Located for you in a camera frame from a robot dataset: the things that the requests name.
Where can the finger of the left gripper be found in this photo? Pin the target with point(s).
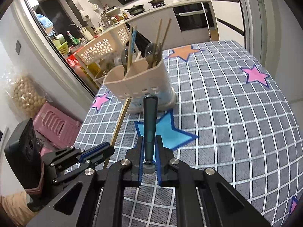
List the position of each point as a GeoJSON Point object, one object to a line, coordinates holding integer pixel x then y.
{"type": "Point", "coordinates": [64, 165]}
{"type": "Point", "coordinates": [93, 151]}

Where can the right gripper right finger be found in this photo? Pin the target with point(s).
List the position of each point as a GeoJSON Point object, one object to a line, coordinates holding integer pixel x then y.
{"type": "Point", "coordinates": [203, 197]}

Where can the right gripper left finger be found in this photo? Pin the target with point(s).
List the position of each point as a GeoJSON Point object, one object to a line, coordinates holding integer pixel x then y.
{"type": "Point", "coordinates": [95, 197]}

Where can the long bamboo chopstick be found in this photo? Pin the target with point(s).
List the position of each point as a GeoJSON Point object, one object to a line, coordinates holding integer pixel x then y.
{"type": "Point", "coordinates": [120, 121]}

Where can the dark teal plastic spoon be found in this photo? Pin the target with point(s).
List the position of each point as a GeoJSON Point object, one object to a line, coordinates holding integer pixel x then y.
{"type": "Point", "coordinates": [150, 104]}

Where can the bag of round nuts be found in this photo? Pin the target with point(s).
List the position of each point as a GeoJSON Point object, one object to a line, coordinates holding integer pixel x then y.
{"type": "Point", "coordinates": [25, 97]}

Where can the grey checkered star tablecloth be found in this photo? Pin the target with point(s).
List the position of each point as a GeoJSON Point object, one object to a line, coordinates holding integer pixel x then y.
{"type": "Point", "coordinates": [231, 116]}

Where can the beige plastic utensil holder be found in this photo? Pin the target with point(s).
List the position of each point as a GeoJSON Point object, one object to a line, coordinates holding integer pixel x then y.
{"type": "Point", "coordinates": [140, 81]}

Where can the beige flower-cutout storage cart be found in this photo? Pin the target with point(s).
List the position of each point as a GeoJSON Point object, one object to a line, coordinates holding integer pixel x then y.
{"type": "Point", "coordinates": [113, 40]}

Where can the red plastic crate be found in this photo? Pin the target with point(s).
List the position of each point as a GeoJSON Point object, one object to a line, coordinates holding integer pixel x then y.
{"type": "Point", "coordinates": [73, 62]}

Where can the metal spoon in holder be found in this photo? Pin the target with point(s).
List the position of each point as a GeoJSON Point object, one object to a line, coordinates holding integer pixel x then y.
{"type": "Point", "coordinates": [148, 55]}

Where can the green plastic basket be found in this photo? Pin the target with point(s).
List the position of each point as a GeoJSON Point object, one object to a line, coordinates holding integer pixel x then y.
{"type": "Point", "coordinates": [62, 48]}

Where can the dish soap bottle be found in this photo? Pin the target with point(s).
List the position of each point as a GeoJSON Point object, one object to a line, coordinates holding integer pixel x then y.
{"type": "Point", "coordinates": [72, 38]}

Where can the black garment on cart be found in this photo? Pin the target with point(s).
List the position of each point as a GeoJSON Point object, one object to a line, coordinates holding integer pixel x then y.
{"type": "Point", "coordinates": [141, 43]}

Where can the wooden knife block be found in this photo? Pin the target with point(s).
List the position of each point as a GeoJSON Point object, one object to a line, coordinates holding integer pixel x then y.
{"type": "Point", "coordinates": [86, 33]}

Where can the blue patterned bamboo chopstick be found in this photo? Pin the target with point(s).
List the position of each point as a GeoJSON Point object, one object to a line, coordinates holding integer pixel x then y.
{"type": "Point", "coordinates": [132, 42]}

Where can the plain bamboo chopstick in holder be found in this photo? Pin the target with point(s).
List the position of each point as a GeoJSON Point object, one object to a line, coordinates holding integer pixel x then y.
{"type": "Point", "coordinates": [157, 38]}

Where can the black wok on stove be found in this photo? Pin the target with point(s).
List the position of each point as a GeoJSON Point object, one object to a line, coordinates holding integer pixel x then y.
{"type": "Point", "coordinates": [135, 10]}

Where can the black pot with lid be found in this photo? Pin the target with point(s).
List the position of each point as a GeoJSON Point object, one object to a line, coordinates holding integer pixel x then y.
{"type": "Point", "coordinates": [157, 3]}

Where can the black built-in oven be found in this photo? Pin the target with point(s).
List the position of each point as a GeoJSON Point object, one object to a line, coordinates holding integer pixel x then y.
{"type": "Point", "coordinates": [194, 16]}

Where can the white refrigerator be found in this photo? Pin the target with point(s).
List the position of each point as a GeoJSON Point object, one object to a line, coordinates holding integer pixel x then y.
{"type": "Point", "coordinates": [229, 19]}

